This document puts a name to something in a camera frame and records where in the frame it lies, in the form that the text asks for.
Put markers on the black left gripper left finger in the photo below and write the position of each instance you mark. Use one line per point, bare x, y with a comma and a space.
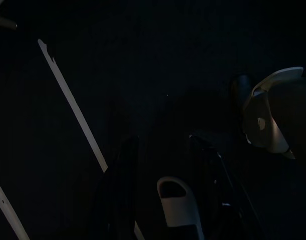
115, 195

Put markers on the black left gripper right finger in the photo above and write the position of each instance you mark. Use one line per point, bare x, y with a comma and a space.
218, 200

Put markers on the grey rubber slipper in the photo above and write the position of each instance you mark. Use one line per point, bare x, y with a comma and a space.
180, 212

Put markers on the black floor mat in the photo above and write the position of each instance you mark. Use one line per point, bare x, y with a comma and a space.
147, 62

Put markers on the grey furniture leg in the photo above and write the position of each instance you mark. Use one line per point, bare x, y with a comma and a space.
3, 22

